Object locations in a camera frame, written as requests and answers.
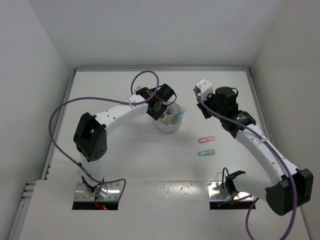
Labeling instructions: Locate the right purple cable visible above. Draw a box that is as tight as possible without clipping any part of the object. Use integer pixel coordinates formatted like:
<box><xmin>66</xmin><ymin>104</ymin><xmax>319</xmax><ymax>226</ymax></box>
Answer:
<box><xmin>193</xmin><ymin>86</ymin><xmax>298</xmax><ymax>240</ymax></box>

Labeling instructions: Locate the yellow highlighter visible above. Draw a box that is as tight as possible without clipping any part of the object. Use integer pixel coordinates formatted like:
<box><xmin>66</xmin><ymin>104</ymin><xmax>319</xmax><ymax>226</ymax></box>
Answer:
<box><xmin>171</xmin><ymin>114</ymin><xmax>179</xmax><ymax>125</ymax></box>

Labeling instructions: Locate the blue highlighter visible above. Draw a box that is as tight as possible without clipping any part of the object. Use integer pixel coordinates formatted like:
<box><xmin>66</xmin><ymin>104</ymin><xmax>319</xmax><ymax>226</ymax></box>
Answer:
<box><xmin>176</xmin><ymin>107</ymin><xmax>186</xmax><ymax>123</ymax></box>

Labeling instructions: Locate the back aluminium frame rail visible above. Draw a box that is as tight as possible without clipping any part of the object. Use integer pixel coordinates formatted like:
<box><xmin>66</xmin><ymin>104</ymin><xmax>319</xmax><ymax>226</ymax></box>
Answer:
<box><xmin>74</xmin><ymin>66</ymin><xmax>250</xmax><ymax>72</ymax></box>

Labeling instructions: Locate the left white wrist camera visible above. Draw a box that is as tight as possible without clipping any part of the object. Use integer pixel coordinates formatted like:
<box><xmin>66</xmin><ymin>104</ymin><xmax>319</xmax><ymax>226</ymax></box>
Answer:
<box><xmin>134</xmin><ymin>85</ymin><xmax>143</xmax><ymax>93</ymax></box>

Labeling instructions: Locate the clear blue glue bottle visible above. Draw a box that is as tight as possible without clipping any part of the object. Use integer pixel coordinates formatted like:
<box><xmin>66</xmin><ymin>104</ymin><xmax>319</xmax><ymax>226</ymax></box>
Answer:
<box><xmin>166</xmin><ymin>106</ymin><xmax>174</xmax><ymax>116</ymax></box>

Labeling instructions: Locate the right aluminium frame rail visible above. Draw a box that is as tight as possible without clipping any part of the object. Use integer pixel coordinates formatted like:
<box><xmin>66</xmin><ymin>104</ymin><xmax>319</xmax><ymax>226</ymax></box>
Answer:
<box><xmin>246</xmin><ymin>68</ymin><xmax>288</xmax><ymax>180</ymax></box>

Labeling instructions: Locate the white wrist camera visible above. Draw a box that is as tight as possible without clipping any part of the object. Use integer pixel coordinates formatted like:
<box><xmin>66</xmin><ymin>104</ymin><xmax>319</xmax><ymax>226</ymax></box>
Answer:
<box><xmin>195</xmin><ymin>79</ymin><xmax>214</xmax><ymax>101</ymax></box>
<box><xmin>134</xmin><ymin>85</ymin><xmax>143</xmax><ymax>93</ymax></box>

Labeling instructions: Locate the white round divided organizer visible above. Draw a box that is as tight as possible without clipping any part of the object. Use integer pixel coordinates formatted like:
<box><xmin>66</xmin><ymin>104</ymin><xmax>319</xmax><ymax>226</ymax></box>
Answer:
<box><xmin>155</xmin><ymin>101</ymin><xmax>183</xmax><ymax>133</ymax></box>

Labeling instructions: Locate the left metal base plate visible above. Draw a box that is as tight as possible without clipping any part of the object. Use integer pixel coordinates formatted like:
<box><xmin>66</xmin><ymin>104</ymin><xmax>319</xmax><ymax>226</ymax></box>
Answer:
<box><xmin>73</xmin><ymin>181</ymin><xmax>122</xmax><ymax>203</ymax></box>

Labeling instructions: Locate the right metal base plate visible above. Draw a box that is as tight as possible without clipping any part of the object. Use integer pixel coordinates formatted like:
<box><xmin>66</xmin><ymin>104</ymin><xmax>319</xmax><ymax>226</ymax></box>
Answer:
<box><xmin>207</xmin><ymin>181</ymin><xmax>255</xmax><ymax>203</ymax></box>

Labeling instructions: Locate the pink highlighter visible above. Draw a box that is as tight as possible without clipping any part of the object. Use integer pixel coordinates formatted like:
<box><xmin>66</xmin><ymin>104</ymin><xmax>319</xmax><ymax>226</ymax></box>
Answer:
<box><xmin>198</xmin><ymin>136</ymin><xmax>215</xmax><ymax>144</ymax></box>

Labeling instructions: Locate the metal base plate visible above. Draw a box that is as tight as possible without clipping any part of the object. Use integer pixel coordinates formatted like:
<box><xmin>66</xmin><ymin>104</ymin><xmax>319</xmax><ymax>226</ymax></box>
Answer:
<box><xmin>73</xmin><ymin>181</ymin><xmax>122</xmax><ymax>203</ymax></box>
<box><xmin>207</xmin><ymin>181</ymin><xmax>255</xmax><ymax>203</ymax></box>

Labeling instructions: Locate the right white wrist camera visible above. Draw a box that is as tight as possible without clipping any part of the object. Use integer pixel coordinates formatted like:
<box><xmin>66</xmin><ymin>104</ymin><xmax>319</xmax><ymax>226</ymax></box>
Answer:
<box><xmin>195</xmin><ymin>79</ymin><xmax>214</xmax><ymax>101</ymax></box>

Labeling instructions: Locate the left aluminium frame rail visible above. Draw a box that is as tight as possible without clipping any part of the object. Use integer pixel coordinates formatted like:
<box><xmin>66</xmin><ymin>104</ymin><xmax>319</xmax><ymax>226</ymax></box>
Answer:
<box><xmin>6</xmin><ymin>67</ymin><xmax>78</xmax><ymax>240</ymax></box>

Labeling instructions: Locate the aluminium frame rail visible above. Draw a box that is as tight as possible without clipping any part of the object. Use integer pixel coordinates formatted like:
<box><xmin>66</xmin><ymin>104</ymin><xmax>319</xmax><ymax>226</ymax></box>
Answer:
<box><xmin>246</xmin><ymin>68</ymin><xmax>288</xmax><ymax>180</ymax></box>
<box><xmin>74</xmin><ymin>66</ymin><xmax>250</xmax><ymax>72</ymax></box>
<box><xmin>6</xmin><ymin>67</ymin><xmax>78</xmax><ymax>240</ymax></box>

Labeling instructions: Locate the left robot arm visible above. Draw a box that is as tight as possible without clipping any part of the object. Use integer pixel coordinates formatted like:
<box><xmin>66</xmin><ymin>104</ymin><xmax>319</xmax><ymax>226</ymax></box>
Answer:
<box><xmin>73</xmin><ymin>83</ymin><xmax>177</xmax><ymax>193</ymax></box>

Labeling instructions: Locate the purple cable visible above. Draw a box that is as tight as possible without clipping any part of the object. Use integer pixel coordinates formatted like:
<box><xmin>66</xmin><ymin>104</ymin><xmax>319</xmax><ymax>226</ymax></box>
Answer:
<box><xmin>48</xmin><ymin>70</ymin><xmax>160</xmax><ymax>201</ymax></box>
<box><xmin>193</xmin><ymin>86</ymin><xmax>298</xmax><ymax>240</ymax></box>

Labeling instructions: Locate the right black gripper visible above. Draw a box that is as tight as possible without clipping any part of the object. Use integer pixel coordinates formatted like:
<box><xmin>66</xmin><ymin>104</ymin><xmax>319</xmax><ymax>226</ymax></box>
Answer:
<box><xmin>196</xmin><ymin>91</ymin><xmax>224</xmax><ymax>120</ymax></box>

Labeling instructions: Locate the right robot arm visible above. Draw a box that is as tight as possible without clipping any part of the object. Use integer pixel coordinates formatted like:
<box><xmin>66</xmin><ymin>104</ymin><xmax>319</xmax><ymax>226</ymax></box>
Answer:
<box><xmin>194</xmin><ymin>83</ymin><xmax>314</xmax><ymax>216</ymax></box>

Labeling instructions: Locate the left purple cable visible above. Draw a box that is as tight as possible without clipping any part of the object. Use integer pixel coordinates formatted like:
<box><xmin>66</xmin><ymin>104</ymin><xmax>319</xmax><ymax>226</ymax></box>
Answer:
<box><xmin>48</xmin><ymin>70</ymin><xmax>160</xmax><ymax>201</ymax></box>

